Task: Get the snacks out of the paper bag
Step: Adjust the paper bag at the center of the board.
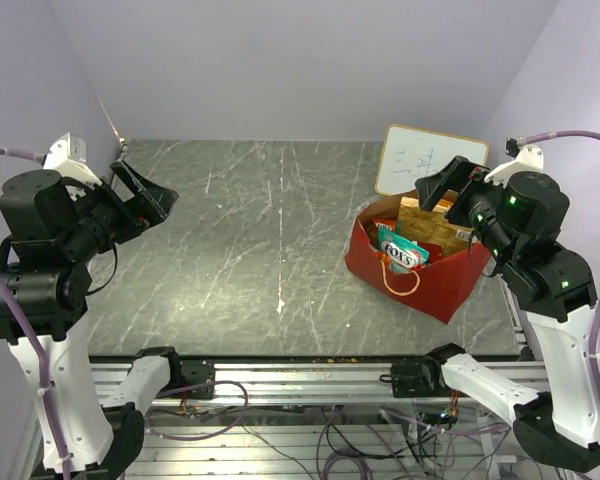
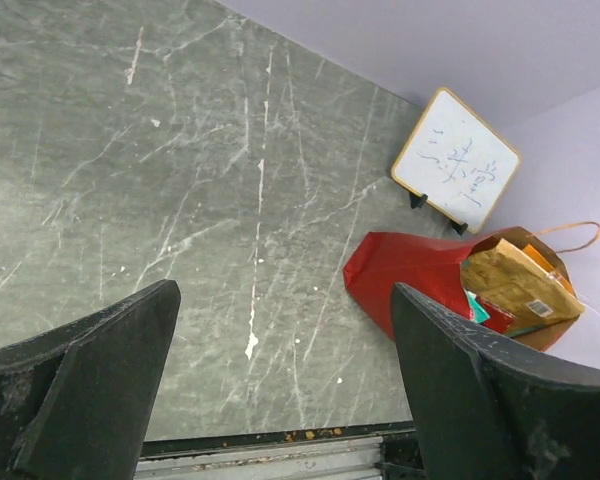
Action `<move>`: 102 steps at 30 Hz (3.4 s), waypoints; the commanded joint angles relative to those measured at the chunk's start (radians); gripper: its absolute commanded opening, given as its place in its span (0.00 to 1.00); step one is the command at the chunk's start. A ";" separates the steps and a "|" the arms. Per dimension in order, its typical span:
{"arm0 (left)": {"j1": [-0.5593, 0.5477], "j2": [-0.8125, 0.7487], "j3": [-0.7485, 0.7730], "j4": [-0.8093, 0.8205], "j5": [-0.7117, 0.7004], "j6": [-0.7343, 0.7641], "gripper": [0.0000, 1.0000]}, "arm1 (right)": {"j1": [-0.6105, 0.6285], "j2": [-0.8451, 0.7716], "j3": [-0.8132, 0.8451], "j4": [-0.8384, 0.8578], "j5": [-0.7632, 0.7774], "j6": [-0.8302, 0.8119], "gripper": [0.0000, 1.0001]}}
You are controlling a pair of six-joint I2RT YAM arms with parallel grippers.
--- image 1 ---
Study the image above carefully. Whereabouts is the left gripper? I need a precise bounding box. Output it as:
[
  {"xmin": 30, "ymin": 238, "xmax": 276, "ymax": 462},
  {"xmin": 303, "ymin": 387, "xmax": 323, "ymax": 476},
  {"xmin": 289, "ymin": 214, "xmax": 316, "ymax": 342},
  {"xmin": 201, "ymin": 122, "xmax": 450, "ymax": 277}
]
[{"xmin": 63, "ymin": 155, "xmax": 179, "ymax": 258}]

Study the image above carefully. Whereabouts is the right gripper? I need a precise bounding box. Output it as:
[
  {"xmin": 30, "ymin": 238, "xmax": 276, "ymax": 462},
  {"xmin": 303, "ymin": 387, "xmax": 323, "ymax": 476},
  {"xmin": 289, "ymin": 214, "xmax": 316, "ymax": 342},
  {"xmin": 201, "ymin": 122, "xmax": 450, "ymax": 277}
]
[{"xmin": 416, "ymin": 154, "xmax": 518, "ymax": 265}]

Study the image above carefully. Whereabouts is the kraft kettle chips bag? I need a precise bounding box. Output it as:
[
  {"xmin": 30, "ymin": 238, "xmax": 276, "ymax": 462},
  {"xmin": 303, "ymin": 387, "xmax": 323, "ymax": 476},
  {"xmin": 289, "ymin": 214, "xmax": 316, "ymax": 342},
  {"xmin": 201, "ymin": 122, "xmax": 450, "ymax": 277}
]
[{"xmin": 396, "ymin": 196, "xmax": 471, "ymax": 257}]

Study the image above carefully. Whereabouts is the teal Fox's candy bag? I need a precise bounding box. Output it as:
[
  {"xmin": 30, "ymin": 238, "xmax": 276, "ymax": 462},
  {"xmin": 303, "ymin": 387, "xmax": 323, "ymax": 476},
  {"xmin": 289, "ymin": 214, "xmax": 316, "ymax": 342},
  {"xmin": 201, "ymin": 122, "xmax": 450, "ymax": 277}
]
[{"xmin": 378, "ymin": 229, "xmax": 429, "ymax": 273}]

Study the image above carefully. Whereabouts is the red paper bag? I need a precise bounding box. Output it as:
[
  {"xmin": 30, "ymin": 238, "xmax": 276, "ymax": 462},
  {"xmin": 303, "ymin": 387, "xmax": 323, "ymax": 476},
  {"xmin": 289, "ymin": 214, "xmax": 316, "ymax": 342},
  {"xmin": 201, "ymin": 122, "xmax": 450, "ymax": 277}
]
[{"xmin": 345, "ymin": 190, "xmax": 491, "ymax": 324}]

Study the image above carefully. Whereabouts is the orange Fox's fruits bag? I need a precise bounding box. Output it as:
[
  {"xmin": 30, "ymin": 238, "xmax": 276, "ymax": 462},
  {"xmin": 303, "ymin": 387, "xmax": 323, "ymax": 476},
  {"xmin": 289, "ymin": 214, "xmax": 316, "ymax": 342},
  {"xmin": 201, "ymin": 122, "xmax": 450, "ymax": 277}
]
[{"xmin": 369, "ymin": 218, "xmax": 397, "ymax": 242}]

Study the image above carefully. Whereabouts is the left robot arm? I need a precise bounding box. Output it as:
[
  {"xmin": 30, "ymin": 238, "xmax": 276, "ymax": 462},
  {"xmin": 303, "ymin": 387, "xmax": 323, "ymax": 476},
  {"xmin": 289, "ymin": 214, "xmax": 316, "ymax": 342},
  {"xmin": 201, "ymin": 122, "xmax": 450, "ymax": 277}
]
[{"xmin": 0, "ymin": 134, "xmax": 184, "ymax": 479}]

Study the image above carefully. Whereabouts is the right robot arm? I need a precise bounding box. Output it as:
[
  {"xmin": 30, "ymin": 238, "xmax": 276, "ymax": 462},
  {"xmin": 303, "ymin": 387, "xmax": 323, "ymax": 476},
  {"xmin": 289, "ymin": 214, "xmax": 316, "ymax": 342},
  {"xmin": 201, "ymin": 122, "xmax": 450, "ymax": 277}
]
[{"xmin": 415, "ymin": 140, "xmax": 600, "ymax": 474}]

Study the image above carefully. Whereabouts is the small whiteboard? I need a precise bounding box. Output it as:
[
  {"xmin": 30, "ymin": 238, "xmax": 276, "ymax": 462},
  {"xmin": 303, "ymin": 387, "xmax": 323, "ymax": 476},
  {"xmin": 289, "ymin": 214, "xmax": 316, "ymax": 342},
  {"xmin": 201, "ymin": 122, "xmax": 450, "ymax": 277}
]
[{"xmin": 375, "ymin": 124, "xmax": 490, "ymax": 196}]

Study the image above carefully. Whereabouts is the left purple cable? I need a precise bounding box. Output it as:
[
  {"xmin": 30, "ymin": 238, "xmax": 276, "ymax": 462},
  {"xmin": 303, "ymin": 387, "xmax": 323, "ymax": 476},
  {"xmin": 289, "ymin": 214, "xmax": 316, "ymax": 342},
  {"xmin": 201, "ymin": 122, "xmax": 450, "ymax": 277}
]
[{"xmin": 0, "ymin": 146, "xmax": 74, "ymax": 480}]

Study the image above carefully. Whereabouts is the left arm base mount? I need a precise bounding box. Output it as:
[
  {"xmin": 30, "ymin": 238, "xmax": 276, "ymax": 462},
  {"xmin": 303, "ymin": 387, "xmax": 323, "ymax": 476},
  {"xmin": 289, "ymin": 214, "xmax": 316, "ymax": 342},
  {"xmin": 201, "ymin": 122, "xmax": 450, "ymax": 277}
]
[{"xmin": 181, "ymin": 360, "xmax": 215, "ymax": 400}]

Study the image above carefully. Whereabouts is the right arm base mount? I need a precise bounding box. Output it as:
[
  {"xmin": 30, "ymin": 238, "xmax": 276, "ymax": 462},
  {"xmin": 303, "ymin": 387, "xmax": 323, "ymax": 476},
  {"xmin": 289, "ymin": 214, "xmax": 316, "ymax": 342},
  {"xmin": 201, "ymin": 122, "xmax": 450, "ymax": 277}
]
[{"xmin": 379, "ymin": 360, "xmax": 442, "ymax": 398}]

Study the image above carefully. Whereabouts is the aluminium frame rail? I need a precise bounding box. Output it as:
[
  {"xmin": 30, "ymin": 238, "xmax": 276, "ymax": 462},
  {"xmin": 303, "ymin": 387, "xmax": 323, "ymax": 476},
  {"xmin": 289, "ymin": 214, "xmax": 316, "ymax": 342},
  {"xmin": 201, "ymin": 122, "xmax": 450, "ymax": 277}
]
[{"xmin": 9, "ymin": 357, "xmax": 581, "ymax": 480}]

